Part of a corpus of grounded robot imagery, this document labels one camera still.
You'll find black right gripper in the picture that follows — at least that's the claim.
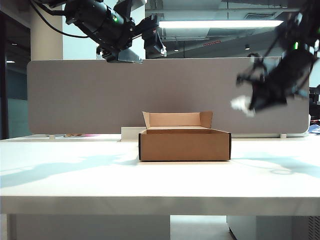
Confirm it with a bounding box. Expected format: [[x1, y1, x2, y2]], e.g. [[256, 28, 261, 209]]
[[249, 50, 317, 112]]

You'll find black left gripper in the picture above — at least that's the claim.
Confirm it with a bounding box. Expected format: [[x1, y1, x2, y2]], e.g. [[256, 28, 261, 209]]
[[135, 15, 168, 58]]

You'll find brown open cardboard box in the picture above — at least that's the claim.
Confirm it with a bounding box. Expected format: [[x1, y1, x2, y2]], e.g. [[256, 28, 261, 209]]
[[138, 111, 232, 163]]

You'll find long white ceiling light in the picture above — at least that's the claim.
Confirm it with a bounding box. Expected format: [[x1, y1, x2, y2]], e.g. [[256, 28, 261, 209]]
[[157, 20, 286, 29]]

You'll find grey fabric desk divider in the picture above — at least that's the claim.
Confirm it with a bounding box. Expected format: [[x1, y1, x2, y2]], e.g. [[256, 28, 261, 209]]
[[26, 57, 311, 136]]

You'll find ceiling air vent grille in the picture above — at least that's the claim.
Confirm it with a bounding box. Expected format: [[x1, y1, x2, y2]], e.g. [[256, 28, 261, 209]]
[[245, 11, 277, 21]]

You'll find dark glass door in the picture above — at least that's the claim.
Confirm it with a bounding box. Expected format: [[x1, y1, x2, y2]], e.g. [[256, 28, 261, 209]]
[[0, 11, 32, 141]]

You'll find white desk leg panel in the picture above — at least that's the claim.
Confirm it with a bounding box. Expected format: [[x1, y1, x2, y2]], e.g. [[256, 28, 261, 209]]
[[6, 214, 171, 240]]

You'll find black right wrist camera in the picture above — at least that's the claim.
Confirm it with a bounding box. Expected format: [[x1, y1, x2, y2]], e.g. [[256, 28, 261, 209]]
[[236, 52, 267, 87]]

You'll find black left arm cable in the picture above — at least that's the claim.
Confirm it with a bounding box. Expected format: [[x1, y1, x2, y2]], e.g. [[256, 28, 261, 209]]
[[29, 0, 90, 39]]

